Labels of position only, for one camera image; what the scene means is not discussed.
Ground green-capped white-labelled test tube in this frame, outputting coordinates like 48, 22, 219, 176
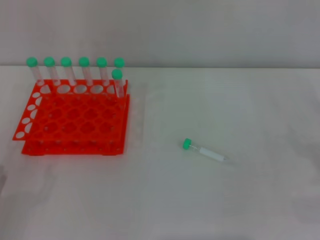
181, 137, 230, 163

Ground orange plastic test tube rack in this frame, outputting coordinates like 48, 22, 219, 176
12, 79, 132, 157

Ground green-capped clear test tube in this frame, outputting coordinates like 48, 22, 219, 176
111, 68, 125, 99
96, 57, 111, 86
26, 56, 45, 86
60, 56, 77, 86
113, 57, 126, 82
43, 56, 61, 86
78, 56, 95, 86

